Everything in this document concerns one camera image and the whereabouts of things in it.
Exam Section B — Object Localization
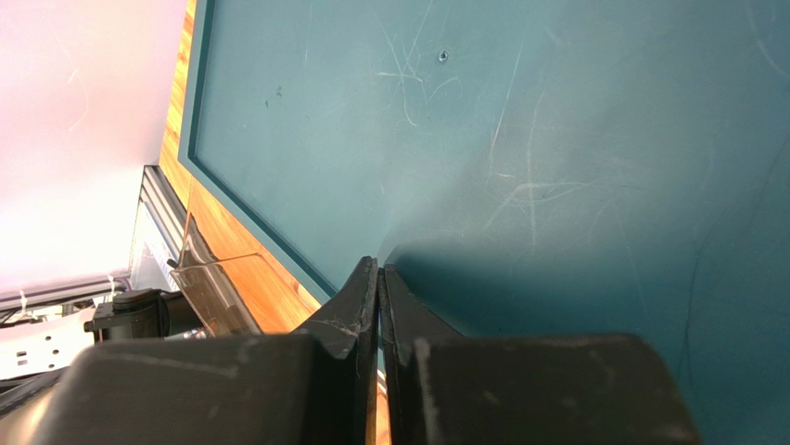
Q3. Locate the teal drawer organizer box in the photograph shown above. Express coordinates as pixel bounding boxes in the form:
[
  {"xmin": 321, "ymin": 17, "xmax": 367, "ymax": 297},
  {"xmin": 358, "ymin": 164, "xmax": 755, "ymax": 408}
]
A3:
[{"xmin": 179, "ymin": 1, "xmax": 789, "ymax": 444}]

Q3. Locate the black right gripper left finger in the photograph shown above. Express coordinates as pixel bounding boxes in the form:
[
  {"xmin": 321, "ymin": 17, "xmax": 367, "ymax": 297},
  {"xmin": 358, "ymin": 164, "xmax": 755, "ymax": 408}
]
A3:
[{"xmin": 32, "ymin": 257, "xmax": 378, "ymax": 444}]

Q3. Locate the clear drawer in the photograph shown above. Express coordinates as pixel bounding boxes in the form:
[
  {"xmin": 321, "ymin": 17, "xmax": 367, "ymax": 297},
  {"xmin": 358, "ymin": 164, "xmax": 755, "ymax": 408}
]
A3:
[{"xmin": 171, "ymin": 214, "xmax": 263, "ymax": 337}]

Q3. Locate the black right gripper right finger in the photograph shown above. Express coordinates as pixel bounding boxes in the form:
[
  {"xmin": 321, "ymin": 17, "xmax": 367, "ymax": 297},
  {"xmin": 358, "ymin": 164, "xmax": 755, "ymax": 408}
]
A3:
[{"xmin": 377, "ymin": 266, "xmax": 701, "ymax": 444}]

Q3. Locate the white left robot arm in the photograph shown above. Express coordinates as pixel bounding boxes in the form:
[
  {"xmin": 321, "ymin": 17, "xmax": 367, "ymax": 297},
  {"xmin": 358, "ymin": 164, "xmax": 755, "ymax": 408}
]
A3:
[{"xmin": 1, "ymin": 288, "xmax": 207, "ymax": 395}]

